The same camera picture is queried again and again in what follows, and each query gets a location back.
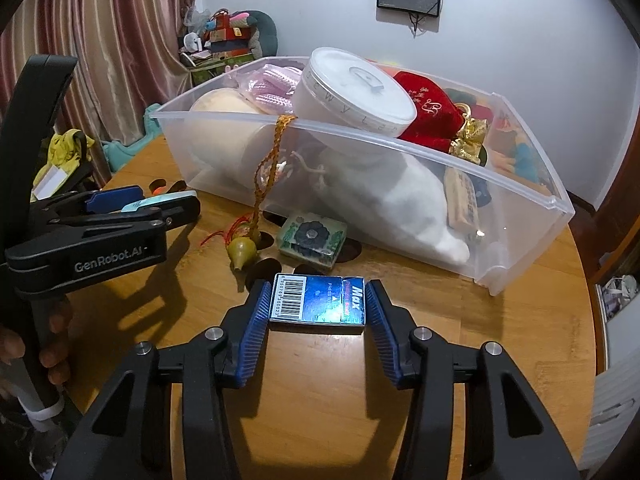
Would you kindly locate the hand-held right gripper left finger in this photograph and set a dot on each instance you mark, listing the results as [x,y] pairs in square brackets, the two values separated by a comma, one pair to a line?
[255,332]

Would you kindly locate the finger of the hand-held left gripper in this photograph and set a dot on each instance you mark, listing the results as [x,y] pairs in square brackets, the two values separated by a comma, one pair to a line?
[150,215]
[107,200]

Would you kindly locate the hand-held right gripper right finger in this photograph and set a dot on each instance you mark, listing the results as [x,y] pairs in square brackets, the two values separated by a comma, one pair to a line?
[385,332]

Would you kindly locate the blue printed small box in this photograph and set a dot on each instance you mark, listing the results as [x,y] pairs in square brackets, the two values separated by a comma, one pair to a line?
[320,305]

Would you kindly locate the beige plastic jar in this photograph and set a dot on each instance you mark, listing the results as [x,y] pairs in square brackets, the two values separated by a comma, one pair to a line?
[220,130]

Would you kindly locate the clear plastic storage bin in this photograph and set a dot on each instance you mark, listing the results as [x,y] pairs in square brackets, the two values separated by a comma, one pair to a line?
[505,240]

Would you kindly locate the wooden comb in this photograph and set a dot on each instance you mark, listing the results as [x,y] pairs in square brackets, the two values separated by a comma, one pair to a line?
[462,200]

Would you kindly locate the gold ornament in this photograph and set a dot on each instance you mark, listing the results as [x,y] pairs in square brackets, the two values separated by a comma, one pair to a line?
[470,135]

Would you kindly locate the red fabric pouch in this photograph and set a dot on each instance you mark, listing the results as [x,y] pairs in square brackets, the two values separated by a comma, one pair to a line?
[430,110]

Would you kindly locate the white round lidded container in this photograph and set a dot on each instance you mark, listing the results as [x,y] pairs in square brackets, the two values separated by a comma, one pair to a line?
[350,90]

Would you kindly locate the wooden desktop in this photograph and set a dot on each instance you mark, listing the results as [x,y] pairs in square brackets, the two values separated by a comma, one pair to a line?
[525,340]

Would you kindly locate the person's left hand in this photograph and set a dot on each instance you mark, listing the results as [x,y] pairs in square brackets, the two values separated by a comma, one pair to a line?
[55,345]

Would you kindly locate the teal rocking horse toy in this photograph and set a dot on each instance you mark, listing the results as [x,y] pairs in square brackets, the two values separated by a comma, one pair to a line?
[125,145]

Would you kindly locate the yellow cloth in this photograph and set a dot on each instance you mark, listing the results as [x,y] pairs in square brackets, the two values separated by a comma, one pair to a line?
[65,147]

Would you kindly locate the green patterned small box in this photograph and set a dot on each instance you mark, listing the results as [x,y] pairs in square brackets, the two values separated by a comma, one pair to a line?
[312,237]

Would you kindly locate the green cardboard box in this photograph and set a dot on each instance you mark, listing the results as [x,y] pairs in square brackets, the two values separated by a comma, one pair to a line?
[210,72]

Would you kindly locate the pink striped curtain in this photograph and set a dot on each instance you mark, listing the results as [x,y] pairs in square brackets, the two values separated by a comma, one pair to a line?
[100,20]

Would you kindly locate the patchwork plush toy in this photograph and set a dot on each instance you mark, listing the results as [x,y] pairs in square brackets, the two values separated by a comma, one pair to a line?
[227,32]

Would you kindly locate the grey plush toy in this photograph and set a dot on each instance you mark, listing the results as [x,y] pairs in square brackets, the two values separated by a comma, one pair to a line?
[265,30]

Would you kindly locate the colourful printed bedding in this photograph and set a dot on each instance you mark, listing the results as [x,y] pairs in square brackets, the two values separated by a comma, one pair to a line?
[517,152]

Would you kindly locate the white cabinet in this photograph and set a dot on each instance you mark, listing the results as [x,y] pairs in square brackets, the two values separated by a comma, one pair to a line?
[617,400]

